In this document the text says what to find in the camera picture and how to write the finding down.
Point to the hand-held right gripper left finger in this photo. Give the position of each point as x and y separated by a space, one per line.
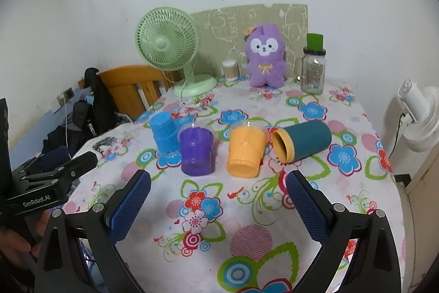
132 207

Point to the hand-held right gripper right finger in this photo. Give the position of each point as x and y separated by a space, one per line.
307 210

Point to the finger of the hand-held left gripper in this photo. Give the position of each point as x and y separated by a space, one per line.
73 166

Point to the teal cup with yellow rim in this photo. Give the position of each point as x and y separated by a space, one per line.
308 140

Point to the blue cup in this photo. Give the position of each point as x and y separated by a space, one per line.
163 136

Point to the purple cup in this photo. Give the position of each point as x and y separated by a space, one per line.
195 152

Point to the orange cup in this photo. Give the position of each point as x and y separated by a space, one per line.
244 152

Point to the person's left hand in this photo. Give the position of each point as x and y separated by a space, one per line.
19 241

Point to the black backpack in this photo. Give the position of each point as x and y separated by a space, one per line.
99 104

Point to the wooden chair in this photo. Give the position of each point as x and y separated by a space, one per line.
127 80

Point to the glass bottle with green lid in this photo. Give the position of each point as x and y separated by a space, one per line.
312 73

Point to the white standing fan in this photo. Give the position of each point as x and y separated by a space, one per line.
416 114

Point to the purple plush toy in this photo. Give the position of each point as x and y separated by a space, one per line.
264 70

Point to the green desk fan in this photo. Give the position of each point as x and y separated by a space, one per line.
161 42

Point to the cotton swab jar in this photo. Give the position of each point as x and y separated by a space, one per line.
230 70

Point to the wall outlet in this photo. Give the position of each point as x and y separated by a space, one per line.
65 95

